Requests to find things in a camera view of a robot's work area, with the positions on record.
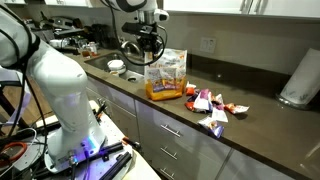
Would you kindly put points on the black coffee machine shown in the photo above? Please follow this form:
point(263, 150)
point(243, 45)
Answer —
point(100, 35)

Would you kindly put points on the orange black clamp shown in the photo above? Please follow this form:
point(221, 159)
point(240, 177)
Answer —
point(100, 110)
point(132, 144)

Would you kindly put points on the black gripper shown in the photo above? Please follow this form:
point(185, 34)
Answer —
point(148, 42)

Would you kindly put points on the plain white snack packet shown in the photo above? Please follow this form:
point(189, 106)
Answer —
point(219, 115)

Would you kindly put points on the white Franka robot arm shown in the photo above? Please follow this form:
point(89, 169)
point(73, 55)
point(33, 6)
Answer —
point(63, 86)

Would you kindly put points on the small white orange snack packet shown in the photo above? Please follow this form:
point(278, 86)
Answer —
point(218, 99)

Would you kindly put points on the glass jar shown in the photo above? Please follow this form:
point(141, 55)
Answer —
point(92, 48)

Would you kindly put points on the chrome faucet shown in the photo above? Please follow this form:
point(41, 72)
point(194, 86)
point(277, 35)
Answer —
point(131, 46)

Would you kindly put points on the long orange white snack packet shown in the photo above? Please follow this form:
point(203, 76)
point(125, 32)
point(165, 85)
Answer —
point(235, 108)

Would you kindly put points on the light wooden table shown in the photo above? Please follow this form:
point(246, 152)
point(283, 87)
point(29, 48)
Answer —
point(145, 170)

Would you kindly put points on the grey glossy base cabinet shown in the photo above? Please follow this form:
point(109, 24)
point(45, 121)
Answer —
point(186, 150)

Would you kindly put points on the black aluminium rail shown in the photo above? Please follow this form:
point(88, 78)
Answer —
point(116, 166)
point(110, 149)

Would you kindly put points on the purple white snack packet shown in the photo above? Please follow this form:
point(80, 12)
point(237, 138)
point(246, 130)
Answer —
point(202, 100)

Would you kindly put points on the dark purple snack packet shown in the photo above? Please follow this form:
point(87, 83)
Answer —
point(193, 98)

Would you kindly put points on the white bowl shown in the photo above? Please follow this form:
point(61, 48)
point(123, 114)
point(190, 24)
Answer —
point(116, 64)

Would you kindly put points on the orange red snack packet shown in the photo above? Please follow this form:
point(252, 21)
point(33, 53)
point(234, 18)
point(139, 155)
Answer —
point(190, 90)

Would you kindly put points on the small white appliance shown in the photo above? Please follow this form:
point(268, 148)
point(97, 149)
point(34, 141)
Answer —
point(60, 43)

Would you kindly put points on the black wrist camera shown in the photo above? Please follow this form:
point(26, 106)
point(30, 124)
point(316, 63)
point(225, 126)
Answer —
point(136, 28)

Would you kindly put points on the stainless steel sink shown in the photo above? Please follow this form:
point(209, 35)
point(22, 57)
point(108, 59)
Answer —
point(98, 63)

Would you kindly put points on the metal paper towel holder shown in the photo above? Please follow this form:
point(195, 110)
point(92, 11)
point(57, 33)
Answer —
point(289, 102)

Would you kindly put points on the white upper cabinet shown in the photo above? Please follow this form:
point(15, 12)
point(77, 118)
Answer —
point(206, 6)

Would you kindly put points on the small printed card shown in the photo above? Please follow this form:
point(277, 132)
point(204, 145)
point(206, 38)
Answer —
point(212, 126)

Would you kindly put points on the large orange white snack bag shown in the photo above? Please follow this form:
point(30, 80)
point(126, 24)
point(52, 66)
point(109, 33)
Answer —
point(166, 78)

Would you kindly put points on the white double wall outlet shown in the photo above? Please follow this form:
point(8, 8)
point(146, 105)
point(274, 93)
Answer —
point(208, 45)

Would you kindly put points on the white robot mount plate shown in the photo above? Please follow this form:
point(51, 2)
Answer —
point(111, 131)

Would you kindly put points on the white paper towel roll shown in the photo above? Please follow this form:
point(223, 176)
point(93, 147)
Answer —
point(305, 78)

